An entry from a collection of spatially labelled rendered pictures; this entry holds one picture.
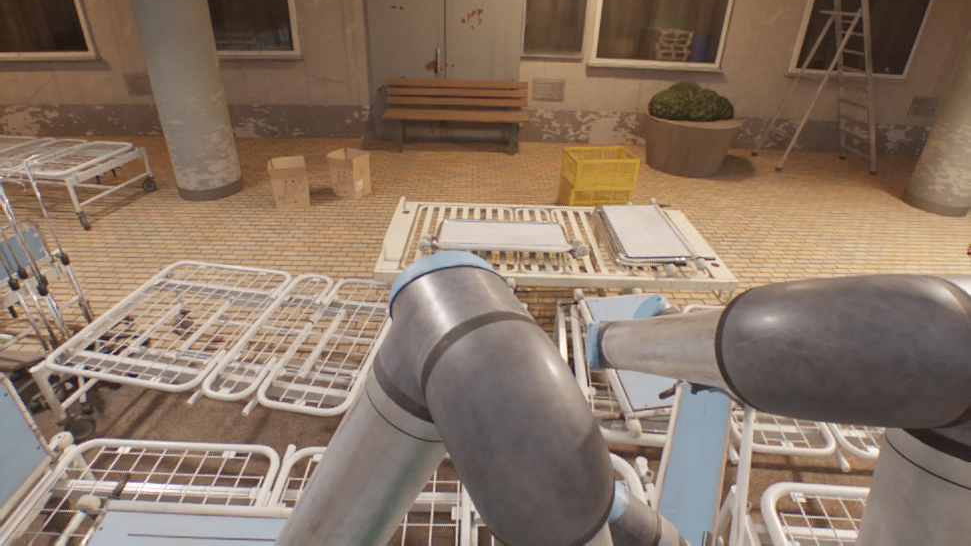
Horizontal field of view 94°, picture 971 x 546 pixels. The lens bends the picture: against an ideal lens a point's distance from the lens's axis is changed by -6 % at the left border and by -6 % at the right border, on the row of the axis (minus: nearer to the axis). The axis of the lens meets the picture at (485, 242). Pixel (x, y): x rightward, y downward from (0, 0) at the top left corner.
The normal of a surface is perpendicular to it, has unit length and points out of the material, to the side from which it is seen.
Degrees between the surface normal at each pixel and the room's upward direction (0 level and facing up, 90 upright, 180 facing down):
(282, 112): 90
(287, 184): 91
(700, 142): 101
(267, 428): 0
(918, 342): 51
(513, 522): 84
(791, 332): 58
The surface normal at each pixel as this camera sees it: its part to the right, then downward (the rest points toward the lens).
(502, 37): 0.02, 0.47
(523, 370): 0.26, -0.55
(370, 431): -0.47, -0.04
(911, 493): -0.96, 0.03
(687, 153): -0.31, 0.60
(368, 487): -0.08, 0.22
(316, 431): 0.03, -0.88
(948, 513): -0.75, 0.11
